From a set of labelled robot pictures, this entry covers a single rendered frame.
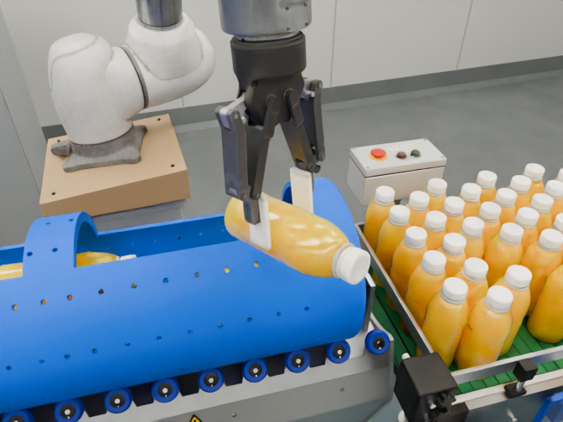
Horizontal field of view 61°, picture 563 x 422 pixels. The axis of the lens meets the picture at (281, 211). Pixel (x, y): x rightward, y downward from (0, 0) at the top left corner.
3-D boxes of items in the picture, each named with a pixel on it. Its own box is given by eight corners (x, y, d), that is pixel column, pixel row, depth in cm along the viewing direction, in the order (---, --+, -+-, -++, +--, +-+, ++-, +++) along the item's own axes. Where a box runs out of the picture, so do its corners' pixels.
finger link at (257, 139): (283, 97, 49) (273, 95, 48) (265, 202, 52) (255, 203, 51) (257, 91, 52) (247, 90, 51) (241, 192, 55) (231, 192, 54)
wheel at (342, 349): (322, 339, 86) (325, 342, 84) (346, 334, 87) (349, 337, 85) (326, 364, 86) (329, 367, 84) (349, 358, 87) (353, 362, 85)
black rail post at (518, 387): (503, 388, 86) (516, 360, 82) (518, 383, 87) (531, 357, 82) (510, 398, 85) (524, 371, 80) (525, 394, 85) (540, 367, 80)
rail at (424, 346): (353, 235, 112) (354, 225, 110) (356, 234, 112) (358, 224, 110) (439, 384, 81) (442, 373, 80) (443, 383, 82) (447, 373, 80)
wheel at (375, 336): (361, 331, 87) (365, 333, 85) (384, 326, 88) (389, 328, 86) (365, 355, 87) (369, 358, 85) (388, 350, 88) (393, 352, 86)
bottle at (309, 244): (233, 245, 65) (340, 306, 54) (210, 212, 61) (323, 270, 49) (266, 209, 68) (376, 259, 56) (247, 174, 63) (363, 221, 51)
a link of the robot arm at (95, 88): (58, 129, 120) (23, 39, 106) (127, 105, 128) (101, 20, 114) (79, 152, 109) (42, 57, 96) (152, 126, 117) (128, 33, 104)
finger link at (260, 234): (267, 195, 53) (262, 198, 52) (271, 248, 56) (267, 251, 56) (250, 187, 55) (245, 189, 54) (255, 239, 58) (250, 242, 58)
